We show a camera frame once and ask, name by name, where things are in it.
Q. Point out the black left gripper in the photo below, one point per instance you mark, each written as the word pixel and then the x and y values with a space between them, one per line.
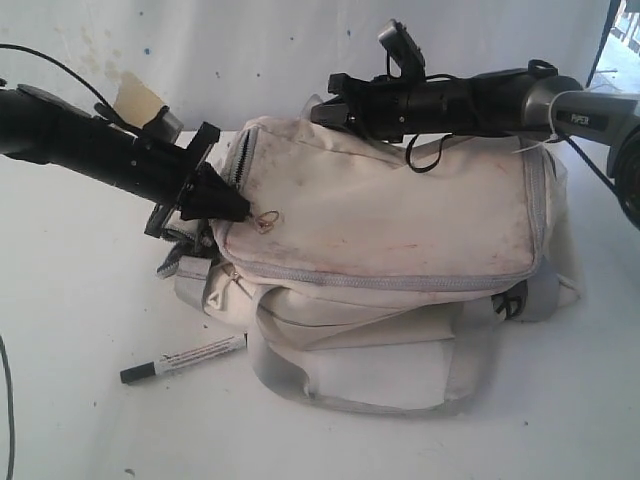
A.
pixel 173 178

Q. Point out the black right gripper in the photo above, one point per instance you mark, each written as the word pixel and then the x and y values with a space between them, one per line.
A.
pixel 390 110

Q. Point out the zipper pull with metal ring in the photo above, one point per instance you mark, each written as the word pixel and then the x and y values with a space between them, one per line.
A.
pixel 266 221

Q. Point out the white fabric duffel bag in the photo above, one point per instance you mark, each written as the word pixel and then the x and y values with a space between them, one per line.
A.
pixel 380 289

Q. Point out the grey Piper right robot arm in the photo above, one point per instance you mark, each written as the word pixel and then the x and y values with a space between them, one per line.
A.
pixel 605 118

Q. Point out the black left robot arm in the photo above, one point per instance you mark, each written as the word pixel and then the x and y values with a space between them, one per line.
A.
pixel 40 128

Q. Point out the white marker black cap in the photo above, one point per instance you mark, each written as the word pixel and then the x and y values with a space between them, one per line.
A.
pixel 181 360

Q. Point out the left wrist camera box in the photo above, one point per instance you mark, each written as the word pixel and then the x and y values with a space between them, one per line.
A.
pixel 164 126

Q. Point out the white cable tie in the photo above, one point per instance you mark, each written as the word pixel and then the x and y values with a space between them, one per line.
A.
pixel 538 124

